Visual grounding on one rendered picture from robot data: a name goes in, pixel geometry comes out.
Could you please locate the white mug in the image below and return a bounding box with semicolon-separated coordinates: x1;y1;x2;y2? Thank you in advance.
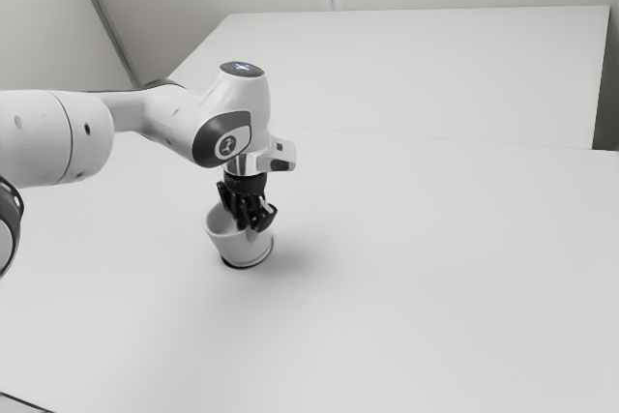
202;203;277;270

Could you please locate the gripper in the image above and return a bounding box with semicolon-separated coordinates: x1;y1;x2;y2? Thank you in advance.
215;173;280;234

